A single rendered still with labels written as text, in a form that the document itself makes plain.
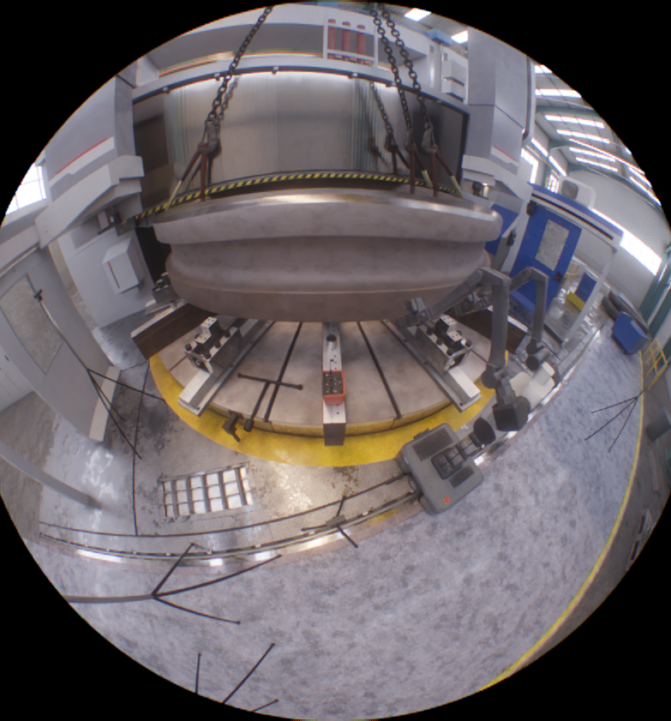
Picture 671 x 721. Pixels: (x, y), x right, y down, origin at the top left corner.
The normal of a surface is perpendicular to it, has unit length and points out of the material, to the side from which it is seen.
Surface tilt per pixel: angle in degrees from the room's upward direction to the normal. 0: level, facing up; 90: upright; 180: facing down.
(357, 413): 0
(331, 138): 90
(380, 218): 90
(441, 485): 0
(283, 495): 0
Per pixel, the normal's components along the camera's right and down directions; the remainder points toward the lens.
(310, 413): 0.01, -0.68
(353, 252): 0.10, 0.73
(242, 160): 0.39, 0.68
